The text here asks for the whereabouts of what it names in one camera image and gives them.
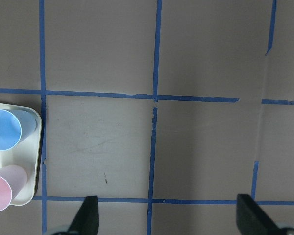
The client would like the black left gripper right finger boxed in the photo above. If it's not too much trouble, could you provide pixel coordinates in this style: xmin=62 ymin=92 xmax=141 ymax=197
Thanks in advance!
xmin=236 ymin=194 xmax=285 ymax=235

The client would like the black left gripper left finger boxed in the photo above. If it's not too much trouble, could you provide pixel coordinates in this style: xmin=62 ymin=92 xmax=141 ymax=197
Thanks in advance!
xmin=67 ymin=196 xmax=99 ymax=233

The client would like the pink plastic cup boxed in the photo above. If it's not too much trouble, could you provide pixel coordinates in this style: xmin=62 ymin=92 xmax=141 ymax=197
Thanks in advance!
xmin=0 ymin=165 xmax=27 ymax=212

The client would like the blue plastic cup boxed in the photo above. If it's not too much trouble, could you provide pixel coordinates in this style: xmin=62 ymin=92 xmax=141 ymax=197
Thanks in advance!
xmin=0 ymin=109 xmax=36 ymax=151

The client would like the cream plastic tray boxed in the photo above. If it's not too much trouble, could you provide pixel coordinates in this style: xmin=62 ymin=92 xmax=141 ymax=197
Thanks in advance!
xmin=0 ymin=103 xmax=42 ymax=206

